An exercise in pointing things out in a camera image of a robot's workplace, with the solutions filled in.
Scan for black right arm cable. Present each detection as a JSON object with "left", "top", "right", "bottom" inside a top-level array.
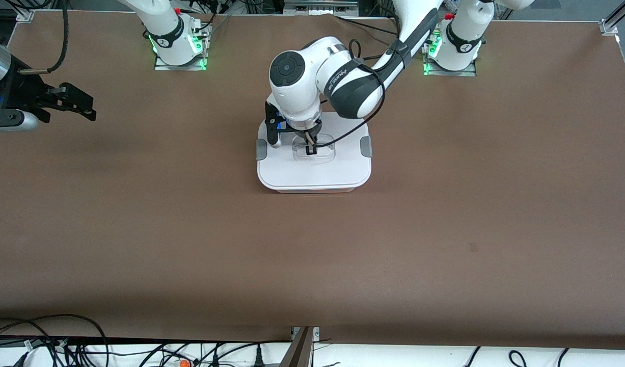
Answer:
[{"left": 17, "top": 0, "right": 69, "bottom": 74}]

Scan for aluminium frame profile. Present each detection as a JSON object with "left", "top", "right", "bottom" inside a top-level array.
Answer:
[{"left": 278, "top": 326, "right": 321, "bottom": 367}]

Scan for white box lid grey latches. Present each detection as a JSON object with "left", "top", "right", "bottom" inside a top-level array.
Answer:
[{"left": 255, "top": 111, "right": 373, "bottom": 193}]

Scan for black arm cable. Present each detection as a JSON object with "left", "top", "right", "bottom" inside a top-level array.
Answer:
[
  {"left": 312, "top": 38, "right": 387, "bottom": 149},
  {"left": 17, "top": 0, "right": 69, "bottom": 74}
]

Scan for metal base plate green light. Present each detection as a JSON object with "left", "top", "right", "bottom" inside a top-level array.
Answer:
[
  {"left": 153, "top": 23, "right": 209, "bottom": 71},
  {"left": 421, "top": 28, "right": 477, "bottom": 77}
]

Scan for long black table cable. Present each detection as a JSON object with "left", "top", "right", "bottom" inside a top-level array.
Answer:
[{"left": 335, "top": 14, "right": 400, "bottom": 37}]

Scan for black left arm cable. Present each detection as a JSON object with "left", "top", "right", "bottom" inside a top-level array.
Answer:
[{"left": 312, "top": 38, "right": 387, "bottom": 149}]

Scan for looped black floor cable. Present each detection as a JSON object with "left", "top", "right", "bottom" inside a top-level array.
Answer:
[{"left": 0, "top": 313, "right": 110, "bottom": 367}]

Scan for silver metal rail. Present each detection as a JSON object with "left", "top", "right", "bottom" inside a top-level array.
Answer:
[{"left": 284, "top": 0, "right": 360, "bottom": 16}]

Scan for brown table cover sheet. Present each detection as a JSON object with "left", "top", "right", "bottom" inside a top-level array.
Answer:
[{"left": 0, "top": 10, "right": 625, "bottom": 351}]

